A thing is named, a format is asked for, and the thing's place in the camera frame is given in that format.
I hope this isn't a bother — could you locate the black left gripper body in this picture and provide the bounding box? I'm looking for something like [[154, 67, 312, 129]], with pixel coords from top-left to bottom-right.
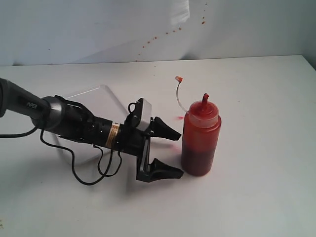
[[118, 116, 157, 184]]

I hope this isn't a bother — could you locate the red sauce squeeze bottle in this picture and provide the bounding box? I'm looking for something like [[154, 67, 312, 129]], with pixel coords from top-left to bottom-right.
[[175, 76, 222, 177]]

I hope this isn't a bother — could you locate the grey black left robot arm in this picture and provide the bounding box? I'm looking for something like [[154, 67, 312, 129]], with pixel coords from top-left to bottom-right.
[[0, 79, 183, 183]]

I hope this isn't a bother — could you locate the white rectangular plastic tray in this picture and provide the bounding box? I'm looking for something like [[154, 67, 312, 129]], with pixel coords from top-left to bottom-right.
[[56, 84, 129, 166]]

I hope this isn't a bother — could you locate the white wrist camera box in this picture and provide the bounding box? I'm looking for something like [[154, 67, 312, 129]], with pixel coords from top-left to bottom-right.
[[128, 98, 152, 131]]

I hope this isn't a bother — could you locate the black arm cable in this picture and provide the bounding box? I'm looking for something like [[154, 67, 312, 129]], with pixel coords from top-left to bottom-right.
[[0, 112, 124, 186]]

